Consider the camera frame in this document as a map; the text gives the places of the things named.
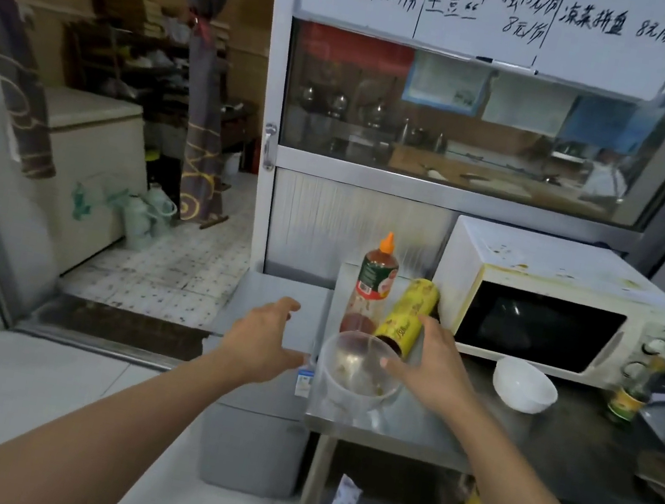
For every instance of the person's left thumb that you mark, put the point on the person's left thumb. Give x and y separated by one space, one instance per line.
301 365

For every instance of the whiteboard marker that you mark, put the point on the whiteboard marker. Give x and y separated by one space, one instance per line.
507 65

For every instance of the orange capped sauce bottle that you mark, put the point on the orange capped sauce bottle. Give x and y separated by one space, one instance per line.
373 281

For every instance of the person's left hand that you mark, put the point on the person's left hand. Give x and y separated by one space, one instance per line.
263 342

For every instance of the dark storage shelf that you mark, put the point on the dark storage shelf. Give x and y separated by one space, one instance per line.
125 49

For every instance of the grey metal cabinet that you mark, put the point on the grey metal cabinet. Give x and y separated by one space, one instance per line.
250 438

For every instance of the glass kitchen window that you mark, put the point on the glass kitchen window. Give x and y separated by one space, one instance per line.
454 129

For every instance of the white ceramic bowl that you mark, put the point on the white ceramic bowl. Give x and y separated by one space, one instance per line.
524 387

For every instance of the green label glass bottle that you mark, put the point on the green label glass bottle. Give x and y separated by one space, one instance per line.
628 400

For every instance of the white menu board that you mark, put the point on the white menu board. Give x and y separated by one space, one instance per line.
486 14

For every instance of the stainless steel table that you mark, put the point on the stainless steel table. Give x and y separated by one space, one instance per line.
560 445

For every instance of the person's left forearm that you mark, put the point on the person's left forearm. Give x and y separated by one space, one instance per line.
84 442

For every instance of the clear plastic bowl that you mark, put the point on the clear plastic bowl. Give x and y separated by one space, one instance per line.
351 385

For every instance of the person's right hand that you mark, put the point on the person's right hand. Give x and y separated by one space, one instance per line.
439 374

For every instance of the yellow cling film roll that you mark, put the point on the yellow cling film roll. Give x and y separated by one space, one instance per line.
408 312

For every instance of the pale green thermos jug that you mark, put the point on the pale green thermos jug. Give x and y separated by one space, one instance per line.
163 211
137 222

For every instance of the white chest freezer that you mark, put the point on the white chest freezer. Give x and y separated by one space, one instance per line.
92 170

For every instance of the person's right thumb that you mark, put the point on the person's right thumb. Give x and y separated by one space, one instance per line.
398 369

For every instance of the white microwave oven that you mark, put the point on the white microwave oven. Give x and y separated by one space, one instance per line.
553 298

